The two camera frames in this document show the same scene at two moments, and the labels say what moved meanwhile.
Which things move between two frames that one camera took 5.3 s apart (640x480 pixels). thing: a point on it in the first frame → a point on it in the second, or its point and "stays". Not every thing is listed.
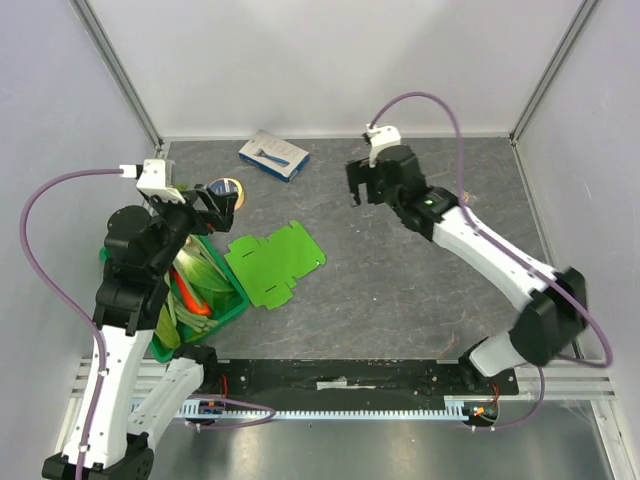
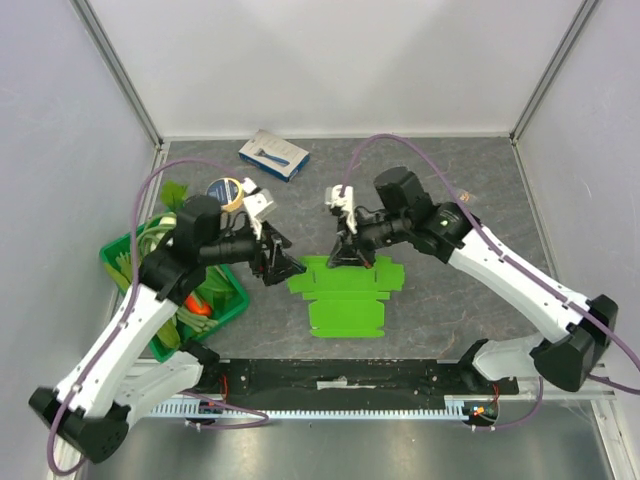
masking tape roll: x=228 y=185 stays
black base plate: x=352 y=379 stays
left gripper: x=202 y=218 → x=279 y=266
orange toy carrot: x=195 y=305 stays
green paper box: x=268 y=266 → x=346 y=301
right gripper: x=373 y=178 → x=353 y=241
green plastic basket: x=160 y=350 stays
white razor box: x=273 y=157 stays
